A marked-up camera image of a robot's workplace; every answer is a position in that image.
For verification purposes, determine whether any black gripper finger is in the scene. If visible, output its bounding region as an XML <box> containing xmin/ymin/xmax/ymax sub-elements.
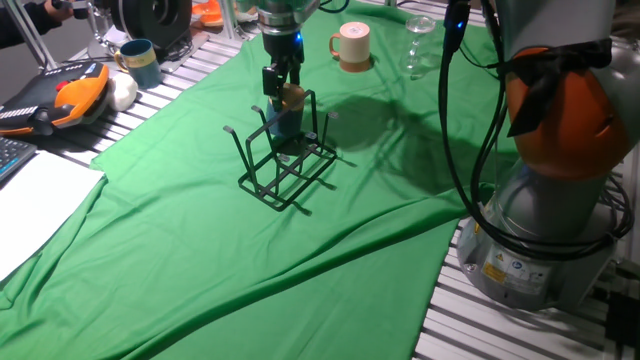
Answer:
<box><xmin>261</xmin><ymin>64</ymin><xmax>283</xmax><ymax>113</ymax></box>
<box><xmin>288</xmin><ymin>49</ymin><xmax>305</xmax><ymax>87</ymax></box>

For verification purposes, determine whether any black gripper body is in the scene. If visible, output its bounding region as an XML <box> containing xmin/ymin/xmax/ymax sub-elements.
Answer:
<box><xmin>261</xmin><ymin>30</ymin><xmax>306</xmax><ymax>81</ymax></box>

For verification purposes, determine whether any blue cup with tan base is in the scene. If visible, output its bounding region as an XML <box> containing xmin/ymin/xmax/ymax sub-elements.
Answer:
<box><xmin>265</xmin><ymin>83</ymin><xmax>306</xmax><ymax>140</ymax></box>

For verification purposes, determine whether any black hand-held controller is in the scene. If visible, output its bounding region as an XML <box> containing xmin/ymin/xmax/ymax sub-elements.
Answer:
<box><xmin>52</xmin><ymin>0</ymin><xmax>101</xmax><ymax>21</ymax></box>

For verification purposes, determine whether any black sleeved forearm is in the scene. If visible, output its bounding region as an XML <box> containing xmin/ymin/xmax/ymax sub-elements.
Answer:
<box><xmin>0</xmin><ymin>2</ymin><xmax>62</xmax><ymax>51</ymax></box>

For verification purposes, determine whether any person's hand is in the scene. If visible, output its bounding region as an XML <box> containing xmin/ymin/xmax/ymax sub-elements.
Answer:
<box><xmin>43</xmin><ymin>0</ymin><xmax>76</xmax><ymax>22</ymax></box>

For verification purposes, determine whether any orange plastic object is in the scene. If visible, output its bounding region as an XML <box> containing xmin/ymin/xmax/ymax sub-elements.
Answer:
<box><xmin>191</xmin><ymin>0</ymin><xmax>225</xmax><ymax>29</ymax></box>

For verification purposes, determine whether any teal mug with yellow band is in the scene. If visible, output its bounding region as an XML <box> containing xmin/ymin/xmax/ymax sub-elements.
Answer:
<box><xmin>113</xmin><ymin>38</ymin><xmax>164</xmax><ymax>90</ymax></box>

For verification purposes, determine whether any clear wine glass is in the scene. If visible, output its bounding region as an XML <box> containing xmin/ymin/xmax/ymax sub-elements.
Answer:
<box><xmin>398</xmin><ymin>14</ymin><xmax>446</xmax><ymax>81</ymax></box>

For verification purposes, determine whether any black round spool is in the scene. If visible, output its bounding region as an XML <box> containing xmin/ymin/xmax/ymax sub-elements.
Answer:
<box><xmin>108</xmin><ymin>0</ymin><xmax>194</xmax><ymax>51</ymax></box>

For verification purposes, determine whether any white round lump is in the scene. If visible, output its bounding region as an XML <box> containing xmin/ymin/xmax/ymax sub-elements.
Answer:
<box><xmin>106</xmin><ymin>72</ymin><xmax>139</xmax><ymax>113</ymax></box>

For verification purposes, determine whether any grey metal stand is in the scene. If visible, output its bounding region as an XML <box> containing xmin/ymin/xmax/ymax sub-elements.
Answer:
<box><xmin>82</xmin><ymin>0</ymin><xmax>131</xmax><ymax>60</ymax></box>

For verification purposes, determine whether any green cloth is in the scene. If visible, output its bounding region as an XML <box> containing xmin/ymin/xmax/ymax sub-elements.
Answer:
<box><xmin>0</xmin><ymin>0</ymin><xmax>526</xmax><ymax>360</ymax></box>

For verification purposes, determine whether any orange black teach pendant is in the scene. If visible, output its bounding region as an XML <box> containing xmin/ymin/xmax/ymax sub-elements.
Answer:
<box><xmin>0</xmin><ymin>60</ymin><xmax>110</xmax><ymax>137</ymax></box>

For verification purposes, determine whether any white paper sheet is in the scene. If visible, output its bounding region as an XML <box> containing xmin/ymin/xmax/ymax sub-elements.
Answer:
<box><xmin>0</xmin><ymin>150</ymin><xmax>106</xmax><ymax>282</ymax></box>

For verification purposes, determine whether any black keyboard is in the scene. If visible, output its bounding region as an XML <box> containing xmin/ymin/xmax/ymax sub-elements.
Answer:
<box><xmin>0</xmin><ymin>135</ymin><xmax>39</xmax><ymax>184</ymax></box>

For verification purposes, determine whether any cream cup with orange handle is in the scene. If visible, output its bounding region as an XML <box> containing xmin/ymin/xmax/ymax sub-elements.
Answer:
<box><xmin>328</xmin><ymin>21</ymin><xmax>374</xmax><ymax>74</ymax></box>

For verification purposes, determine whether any black wire cup rack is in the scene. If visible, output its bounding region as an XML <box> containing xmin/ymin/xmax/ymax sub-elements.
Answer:
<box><xmin>222</xmin><ymin>88</ymin><xmax>340</xmax><ymax>217</ymax></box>

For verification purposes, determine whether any black cable bundle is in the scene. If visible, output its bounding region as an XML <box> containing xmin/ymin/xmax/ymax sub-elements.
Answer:
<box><xmin>437</xmin><ymin>0</ymin><xmax>635</xmax><ymax>261</ymax></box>

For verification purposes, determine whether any grey metal frame post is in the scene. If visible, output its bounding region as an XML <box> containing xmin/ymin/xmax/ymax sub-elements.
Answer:
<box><xmin>4</xmin><ymin>0</ymin><xmax>59</xmax><ymax>71</ymax></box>

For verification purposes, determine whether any black strap tie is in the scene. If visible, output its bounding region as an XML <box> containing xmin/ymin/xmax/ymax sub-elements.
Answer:
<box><xmin>487</xmin><ymin>38</ymin><xmax>614</xmax><ymax>139</ymax></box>

